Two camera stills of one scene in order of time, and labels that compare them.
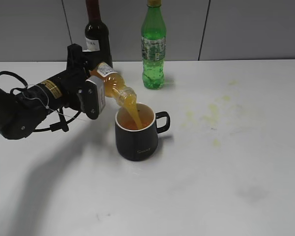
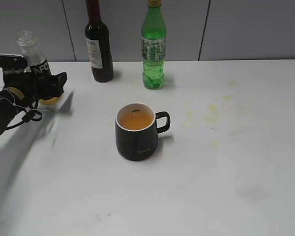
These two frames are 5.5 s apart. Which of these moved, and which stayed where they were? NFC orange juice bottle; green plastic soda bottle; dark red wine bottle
Moved: NFC orange juice bottle
Stayed: dark red wine bottle; green plastic soda bottle
